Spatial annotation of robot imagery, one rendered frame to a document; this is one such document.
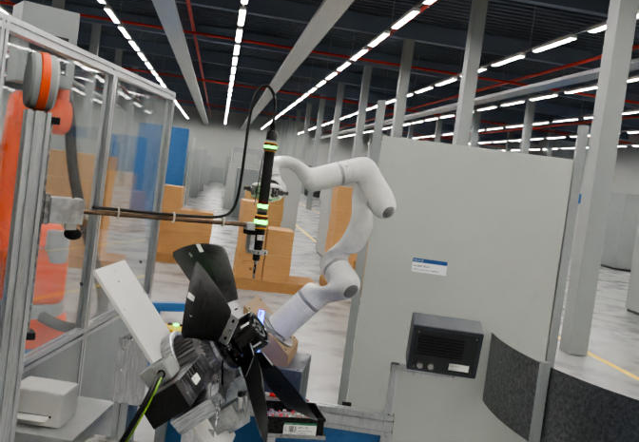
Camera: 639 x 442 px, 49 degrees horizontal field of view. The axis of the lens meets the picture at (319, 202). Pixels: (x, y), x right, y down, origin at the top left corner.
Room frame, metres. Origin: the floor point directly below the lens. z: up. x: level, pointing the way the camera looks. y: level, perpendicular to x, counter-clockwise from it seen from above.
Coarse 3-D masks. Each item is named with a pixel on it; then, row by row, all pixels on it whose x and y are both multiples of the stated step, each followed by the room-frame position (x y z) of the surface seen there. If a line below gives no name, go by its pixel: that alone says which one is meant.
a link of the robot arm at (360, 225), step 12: (360, 192) 2.76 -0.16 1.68; (360, 204) 2.78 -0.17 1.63; (360, 216) 2.78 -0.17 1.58; (372, 216) 2.81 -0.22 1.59; (348, 228) 2.80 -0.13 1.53; (360, 228) 2.77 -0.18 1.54; (372, 228) 2.80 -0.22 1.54; (348, 240) 2.80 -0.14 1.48; (360, 240) 2.79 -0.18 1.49; (336, 252) 2.87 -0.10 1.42; (348, 252) 2.83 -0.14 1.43; (324, 264) 2.90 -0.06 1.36
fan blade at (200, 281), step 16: (192, 272) 1.95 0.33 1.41; (192, 288) 1.93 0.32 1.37; (208, 288) 2.01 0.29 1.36; (192, 304) 1.92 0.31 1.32; (208, 304) 1.99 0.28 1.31; (224, 304) 2.07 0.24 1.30; (192, 320) 1.92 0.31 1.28; (208, 320) 2.00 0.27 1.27; (224, 320) 2.08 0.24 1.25; (192, 336) 1.93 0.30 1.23; (208, 336) 2.01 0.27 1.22
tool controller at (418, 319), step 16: (416, 320) 2.57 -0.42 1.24; (432, 320) 2.58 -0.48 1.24; (448, 320) 2.60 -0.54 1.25; (464, 320) 2.61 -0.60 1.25; (416, 336) 2.54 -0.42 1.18; (432, 336) 2.54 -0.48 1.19; (448, 336) 2.53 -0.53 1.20; (464, 336) 2.53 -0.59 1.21; (480, 336) 2.53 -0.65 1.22; (416, 352) 2.56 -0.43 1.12; (432, 352) 2.55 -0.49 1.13; (448, 352) 2.55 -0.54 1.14; (464, 352) 2.54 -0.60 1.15; (480, 352) 2.55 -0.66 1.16; (416, 368) 2.58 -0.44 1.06; (432, 368) 2.55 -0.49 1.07; (448, 368) 2.57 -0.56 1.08; (464, 368) 2.56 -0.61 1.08
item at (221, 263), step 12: (180, 252) 2.24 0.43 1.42; (192, 252) 2.27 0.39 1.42; (204, 252) 2.31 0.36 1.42; (216, 252) 2.34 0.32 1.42; (180, 264) 2.22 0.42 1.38; (192, 264) 2.24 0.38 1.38; (204, 264) 2.27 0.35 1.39; (216, 264) 2.30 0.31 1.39; (228, 264) 2.33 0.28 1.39; (216, 276) 2.26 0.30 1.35; (228, 276) 2.30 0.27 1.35; (228, 288) 2.26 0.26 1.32; (228, 300) 2.23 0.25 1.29
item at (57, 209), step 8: (48, 200) 1.91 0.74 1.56; (56, 200) 1.91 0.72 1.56; (64, 200) 1.92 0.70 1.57; (72, 200) 1.93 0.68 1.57; (80, 200) 1.94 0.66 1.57; (48, 208) 1.91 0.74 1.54; (56, 208) 1.91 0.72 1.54; (64, 208) 1.92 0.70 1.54; (72, 208) 1.93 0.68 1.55; (80, 208) 1.94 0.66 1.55; (48, 216) 1.90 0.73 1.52; (56, 216) 1.91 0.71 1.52; (64, 216) 1.92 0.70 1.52; (72, 216) 1.93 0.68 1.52; (80, 216) 1.94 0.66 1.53; (80, 224) 1.94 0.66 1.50
